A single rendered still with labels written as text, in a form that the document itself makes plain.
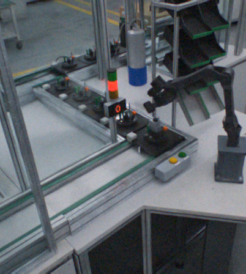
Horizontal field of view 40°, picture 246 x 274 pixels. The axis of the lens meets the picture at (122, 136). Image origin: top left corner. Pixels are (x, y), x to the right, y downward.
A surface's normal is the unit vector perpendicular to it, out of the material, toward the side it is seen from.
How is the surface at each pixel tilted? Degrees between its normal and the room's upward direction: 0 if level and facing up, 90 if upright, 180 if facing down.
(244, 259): 0
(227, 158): 90
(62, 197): 0
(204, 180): 0
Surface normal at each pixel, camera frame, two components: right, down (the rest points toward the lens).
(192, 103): 0.32, -0.26
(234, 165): -0.21, 0.55
